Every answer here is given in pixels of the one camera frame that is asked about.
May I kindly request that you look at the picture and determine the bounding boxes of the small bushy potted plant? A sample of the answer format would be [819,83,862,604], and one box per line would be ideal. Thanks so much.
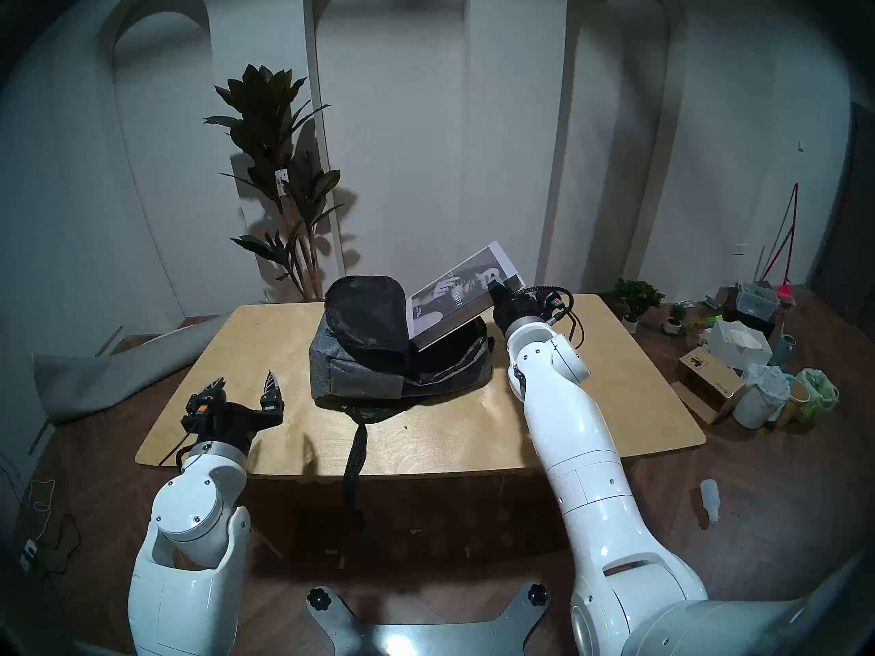
[614,277,665,334]

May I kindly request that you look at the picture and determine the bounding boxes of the white floor cable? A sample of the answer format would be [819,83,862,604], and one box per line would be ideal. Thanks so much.
[21,479,55,543]

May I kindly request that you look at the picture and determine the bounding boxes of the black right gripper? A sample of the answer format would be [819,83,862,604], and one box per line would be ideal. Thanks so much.
[485,277,571,336]

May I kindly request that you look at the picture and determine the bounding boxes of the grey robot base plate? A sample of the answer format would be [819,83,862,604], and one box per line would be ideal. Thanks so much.
[306,583,551,656]

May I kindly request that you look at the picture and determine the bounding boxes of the black floor cable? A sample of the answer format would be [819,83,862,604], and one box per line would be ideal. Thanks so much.
[34,513,81,580]

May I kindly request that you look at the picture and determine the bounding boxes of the black white portrait book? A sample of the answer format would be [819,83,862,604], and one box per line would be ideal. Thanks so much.
[405,243,526,351]

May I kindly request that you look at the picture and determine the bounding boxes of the red pole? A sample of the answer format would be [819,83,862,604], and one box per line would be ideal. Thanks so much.
[760,183,799,283]

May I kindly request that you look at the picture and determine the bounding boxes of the brown cardboard box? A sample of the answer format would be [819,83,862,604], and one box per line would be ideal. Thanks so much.
[670,347,746,424]

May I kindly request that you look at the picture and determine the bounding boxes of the white bagged waste bin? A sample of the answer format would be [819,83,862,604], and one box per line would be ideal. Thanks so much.
[733,364,790,430]

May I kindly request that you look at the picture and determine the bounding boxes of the grey black backpack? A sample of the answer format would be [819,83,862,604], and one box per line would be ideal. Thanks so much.
[309,275,494,532]

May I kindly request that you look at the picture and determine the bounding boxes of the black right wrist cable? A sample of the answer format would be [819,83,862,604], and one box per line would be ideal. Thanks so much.
[533,287,585,351]

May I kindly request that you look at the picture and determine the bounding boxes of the rolled grey mat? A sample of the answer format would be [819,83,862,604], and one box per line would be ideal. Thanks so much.
[33,313,233,426]

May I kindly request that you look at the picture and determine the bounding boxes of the clear plastic storage box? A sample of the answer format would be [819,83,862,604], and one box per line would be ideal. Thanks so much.
[735,282,780,322]

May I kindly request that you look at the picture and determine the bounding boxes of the white tissue box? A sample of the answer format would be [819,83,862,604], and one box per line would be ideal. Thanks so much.
[708,320,773,370]

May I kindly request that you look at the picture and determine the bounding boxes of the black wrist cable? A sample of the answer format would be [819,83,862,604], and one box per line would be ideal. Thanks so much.
[159,422,206,467]
[533,287,585,351]

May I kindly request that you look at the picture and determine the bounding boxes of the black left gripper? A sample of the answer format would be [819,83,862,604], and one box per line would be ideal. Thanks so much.
[181,371,284,450]

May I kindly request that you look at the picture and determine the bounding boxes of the tall dark leafy plant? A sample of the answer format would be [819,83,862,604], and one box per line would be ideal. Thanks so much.
[203,64,342,302]

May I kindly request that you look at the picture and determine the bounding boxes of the brown paper cup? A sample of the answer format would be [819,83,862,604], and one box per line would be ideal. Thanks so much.
[779,378,811,426]

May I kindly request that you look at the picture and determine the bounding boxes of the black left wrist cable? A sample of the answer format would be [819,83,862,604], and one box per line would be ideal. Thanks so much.
[159,422,206,467]

